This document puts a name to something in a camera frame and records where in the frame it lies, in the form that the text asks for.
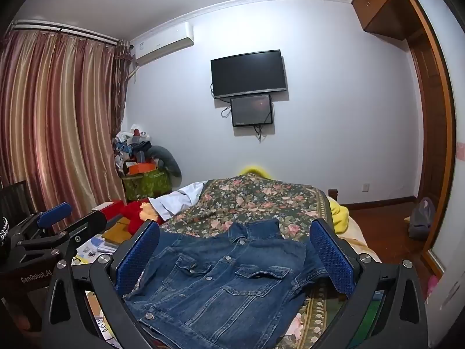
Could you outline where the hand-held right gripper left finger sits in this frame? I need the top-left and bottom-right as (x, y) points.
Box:
(41, 219), (161, 349)

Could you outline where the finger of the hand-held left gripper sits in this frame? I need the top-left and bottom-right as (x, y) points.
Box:
(10, 203), (72, 241)
(18, 209), (108, 267)

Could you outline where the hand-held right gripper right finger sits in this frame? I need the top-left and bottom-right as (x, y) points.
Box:
(310, 219), (428, 349)

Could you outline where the blue denim jacket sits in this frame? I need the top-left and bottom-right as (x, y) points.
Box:
(124, 219), (329, 348)

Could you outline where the pile of printed papers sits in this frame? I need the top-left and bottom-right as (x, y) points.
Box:
(73, 232), (121, 349)

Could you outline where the dark chair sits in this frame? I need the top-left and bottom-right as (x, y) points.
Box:
(0, 181), (30, 227)

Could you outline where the red plush toy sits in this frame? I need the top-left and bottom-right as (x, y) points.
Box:
(120, 200), (162, 234)

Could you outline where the yellow blanket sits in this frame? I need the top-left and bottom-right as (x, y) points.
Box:
(242, 165), (351, 234)

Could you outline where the white shirt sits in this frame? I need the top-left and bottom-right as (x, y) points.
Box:
(148, 181), (208, 221)

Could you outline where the green storage bag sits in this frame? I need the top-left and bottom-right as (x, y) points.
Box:
(121, 169), (172, 203)

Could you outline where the orange box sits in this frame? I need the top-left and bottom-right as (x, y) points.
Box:
(128, 162), (158, 175)

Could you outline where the pile of household clutter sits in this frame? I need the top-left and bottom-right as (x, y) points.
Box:
(113, 124), (153, 170)

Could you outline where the striped red curtain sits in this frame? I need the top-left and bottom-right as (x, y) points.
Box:
(0, 28), (130, 223)

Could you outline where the grey plastic bag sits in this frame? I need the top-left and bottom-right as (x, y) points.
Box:
(408, 197), (437, 241)

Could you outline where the floral blanket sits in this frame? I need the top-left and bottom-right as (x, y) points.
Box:
(127, 174), (367, 349)

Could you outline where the grey pillow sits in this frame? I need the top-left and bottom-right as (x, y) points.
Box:
(147, 145), (183, 183)

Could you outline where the small black monitor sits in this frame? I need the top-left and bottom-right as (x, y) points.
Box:
(230, 95), (274, 127)

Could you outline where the wooden door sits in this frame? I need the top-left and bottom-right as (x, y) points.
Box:
(400, 0), (457, 277)

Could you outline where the white air conditioner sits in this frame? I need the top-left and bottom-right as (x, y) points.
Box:
(130, 22), (195, 67)

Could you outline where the wooden overhead cabinet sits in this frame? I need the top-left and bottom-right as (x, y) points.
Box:
(351, 0), (415, 41)

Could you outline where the white curtain rail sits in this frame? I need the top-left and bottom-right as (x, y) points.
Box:
(12, 19), (128, 47)

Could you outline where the black wall television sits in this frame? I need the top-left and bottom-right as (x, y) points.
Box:
(210, 49), (289, 100)

